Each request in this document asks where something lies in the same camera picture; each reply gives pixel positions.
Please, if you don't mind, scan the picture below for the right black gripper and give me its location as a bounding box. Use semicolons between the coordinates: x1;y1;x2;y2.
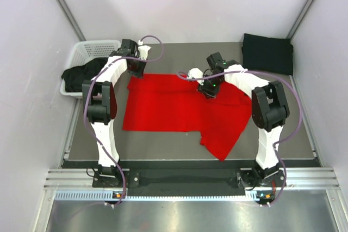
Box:
197;74;223;100

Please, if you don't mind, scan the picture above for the white plastic laundry basket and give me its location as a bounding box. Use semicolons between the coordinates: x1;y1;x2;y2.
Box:
59;39;122;98

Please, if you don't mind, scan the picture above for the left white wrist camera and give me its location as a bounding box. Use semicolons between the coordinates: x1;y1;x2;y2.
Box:
138;40;151;60

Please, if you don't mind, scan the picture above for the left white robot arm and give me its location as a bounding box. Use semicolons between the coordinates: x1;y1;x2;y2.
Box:
82;39;151;187

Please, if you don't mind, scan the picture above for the folded black t shirt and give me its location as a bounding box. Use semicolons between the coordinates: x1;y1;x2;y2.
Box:
241;33;294;76

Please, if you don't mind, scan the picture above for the aluminium frame rail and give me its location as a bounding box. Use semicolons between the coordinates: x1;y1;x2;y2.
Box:
43;167;339;190

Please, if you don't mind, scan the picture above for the red t shirt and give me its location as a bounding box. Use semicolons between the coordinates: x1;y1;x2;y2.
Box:
122;74;251;161

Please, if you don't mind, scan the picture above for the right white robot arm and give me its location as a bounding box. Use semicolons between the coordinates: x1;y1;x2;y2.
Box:
188;52;290;188

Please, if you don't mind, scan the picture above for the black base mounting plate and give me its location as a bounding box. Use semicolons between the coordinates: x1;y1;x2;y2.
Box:
91;168;288;196

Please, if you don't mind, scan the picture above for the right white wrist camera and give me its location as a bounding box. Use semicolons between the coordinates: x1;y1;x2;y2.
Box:
187;68;204;86

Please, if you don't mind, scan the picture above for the black t shirt in basket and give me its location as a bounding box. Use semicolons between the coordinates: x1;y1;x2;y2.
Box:
61;57;108;92

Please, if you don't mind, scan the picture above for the grey slotted cable duct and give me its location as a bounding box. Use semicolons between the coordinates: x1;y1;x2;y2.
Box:
54;190;275;202

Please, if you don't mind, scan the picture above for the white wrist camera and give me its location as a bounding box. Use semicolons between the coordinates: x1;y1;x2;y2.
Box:
187;68;204;86
138;40;151;60

